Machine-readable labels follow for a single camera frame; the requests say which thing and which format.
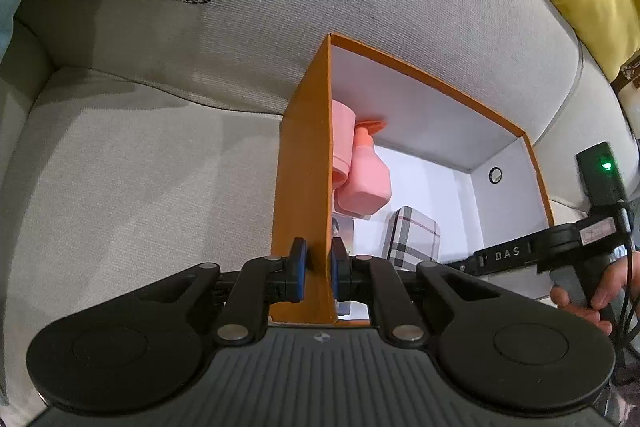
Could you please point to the purple fluffy blanket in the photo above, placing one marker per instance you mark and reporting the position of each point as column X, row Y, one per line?
column 619, row 402

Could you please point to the purple sky-print box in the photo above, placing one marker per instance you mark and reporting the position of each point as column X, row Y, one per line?
column 342, row 236

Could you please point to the cream bear mini suitcase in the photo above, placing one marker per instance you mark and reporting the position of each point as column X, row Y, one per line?
column 626, row 88

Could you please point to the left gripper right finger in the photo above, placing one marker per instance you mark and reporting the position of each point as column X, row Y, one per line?
column 500, row 350

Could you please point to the beige fabric sofa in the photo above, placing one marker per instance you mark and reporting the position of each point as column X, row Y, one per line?
column 140, row 137

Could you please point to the pink cylindrical cup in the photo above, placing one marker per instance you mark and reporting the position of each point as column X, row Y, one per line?
column 343, row 130

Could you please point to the orange cardboard box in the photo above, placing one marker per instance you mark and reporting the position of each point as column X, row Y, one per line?
column 451, row 159

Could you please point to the person's right hand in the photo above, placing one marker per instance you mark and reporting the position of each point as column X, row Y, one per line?
column 613, row 280

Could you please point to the plaid pattern case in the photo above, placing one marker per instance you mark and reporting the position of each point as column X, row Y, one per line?
column 411, row 237

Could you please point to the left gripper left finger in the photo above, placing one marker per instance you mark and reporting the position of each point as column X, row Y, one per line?
column 140, row 350

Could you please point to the pink pump bottle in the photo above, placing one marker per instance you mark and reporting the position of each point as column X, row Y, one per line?
column 367, row 188

